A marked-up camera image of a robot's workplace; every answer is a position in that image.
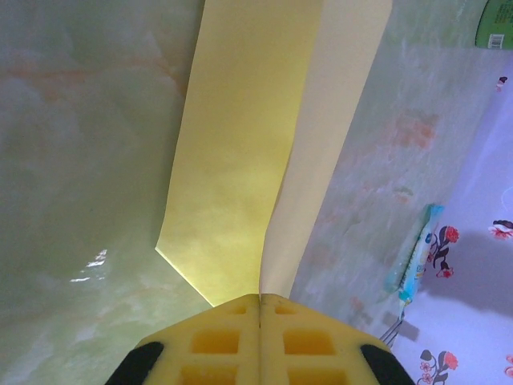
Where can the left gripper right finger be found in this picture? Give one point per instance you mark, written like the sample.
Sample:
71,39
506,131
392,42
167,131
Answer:
312,349

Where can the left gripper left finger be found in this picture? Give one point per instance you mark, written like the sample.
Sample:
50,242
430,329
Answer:
216,349

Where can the yellow paper sheet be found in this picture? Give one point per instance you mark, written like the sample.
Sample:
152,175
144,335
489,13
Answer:
240,160

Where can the blue snack packet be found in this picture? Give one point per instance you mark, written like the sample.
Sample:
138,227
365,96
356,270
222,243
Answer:
417,256

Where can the green bottle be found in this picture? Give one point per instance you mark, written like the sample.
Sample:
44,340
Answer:
497,24

